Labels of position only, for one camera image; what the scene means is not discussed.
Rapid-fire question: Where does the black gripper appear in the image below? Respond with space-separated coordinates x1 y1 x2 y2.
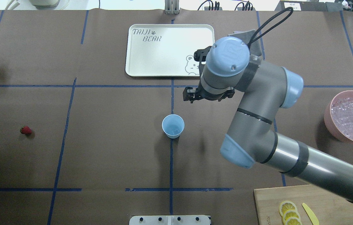
183 46 235 103

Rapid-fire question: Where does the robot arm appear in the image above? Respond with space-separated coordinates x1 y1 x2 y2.
183 37 353 203

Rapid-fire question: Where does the light blue paper cup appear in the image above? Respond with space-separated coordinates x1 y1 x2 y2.
162 114 185 139

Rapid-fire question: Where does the white bear tray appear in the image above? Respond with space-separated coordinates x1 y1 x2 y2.
125 24 215 77

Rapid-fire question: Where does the grey folded cloth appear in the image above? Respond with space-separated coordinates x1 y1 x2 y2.
228 29 263 57

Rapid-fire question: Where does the lemon slice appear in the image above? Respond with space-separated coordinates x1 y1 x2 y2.
284 217 302 225
278 200 297 216
282 210 301 223

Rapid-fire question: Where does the red strawberry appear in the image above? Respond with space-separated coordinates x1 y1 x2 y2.
20 126 33 136

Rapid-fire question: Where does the yellow plastic knife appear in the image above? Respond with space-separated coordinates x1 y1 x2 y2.
302 203 320 225

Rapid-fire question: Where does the wooden cutting board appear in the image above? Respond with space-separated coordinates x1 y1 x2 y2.
254 185 353 225

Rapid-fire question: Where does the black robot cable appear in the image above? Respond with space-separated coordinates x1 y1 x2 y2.
247 7 294 49

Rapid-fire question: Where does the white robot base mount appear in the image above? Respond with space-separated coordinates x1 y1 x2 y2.
129 215 212 225

